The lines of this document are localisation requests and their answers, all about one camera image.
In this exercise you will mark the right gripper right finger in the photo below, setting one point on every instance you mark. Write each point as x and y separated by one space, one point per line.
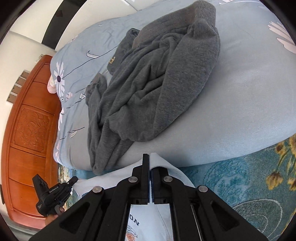
165 188

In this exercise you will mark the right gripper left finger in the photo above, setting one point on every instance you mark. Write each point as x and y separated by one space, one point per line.
135 189

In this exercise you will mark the light blue printed t-shirt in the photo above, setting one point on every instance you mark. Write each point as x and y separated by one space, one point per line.
146 222

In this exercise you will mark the person's left hand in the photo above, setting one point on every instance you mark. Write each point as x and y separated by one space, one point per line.
52 217

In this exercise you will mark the orange wooden headboard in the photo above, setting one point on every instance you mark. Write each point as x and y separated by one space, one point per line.
28 144

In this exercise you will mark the teal floral bed blanket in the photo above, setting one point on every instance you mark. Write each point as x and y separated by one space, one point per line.
259 186

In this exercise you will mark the pink floral pillow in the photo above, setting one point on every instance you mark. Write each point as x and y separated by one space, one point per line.
51 87

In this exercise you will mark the grey sweatshirt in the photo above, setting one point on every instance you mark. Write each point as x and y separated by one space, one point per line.
156 75

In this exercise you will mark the light blue floral duvet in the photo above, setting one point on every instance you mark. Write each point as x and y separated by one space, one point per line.
247 104

